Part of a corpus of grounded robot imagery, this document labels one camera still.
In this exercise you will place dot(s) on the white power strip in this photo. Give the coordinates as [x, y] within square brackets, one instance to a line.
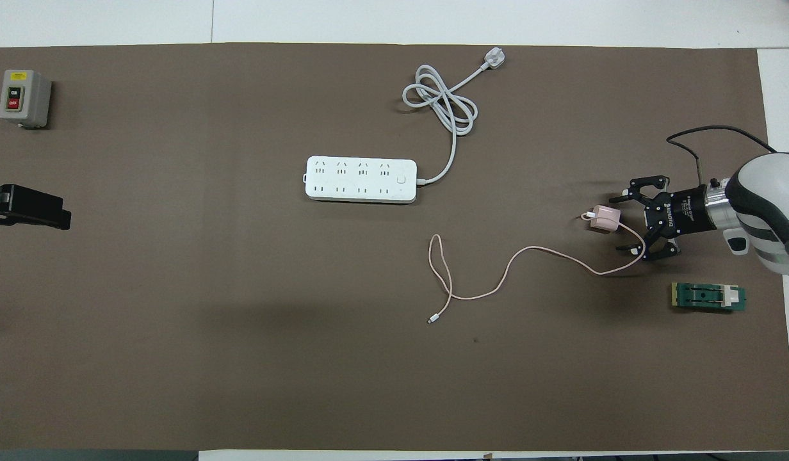
[362, 180]

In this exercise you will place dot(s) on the pink charger adapter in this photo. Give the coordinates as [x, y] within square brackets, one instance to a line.
[604, 219]

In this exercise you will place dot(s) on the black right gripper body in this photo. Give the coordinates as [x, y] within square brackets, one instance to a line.
[683, 214]

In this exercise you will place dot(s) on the grey on-off switch box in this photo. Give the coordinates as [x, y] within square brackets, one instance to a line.
[23, 96]

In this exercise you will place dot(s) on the brown paper table mat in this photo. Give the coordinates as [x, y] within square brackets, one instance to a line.
[369, 384]

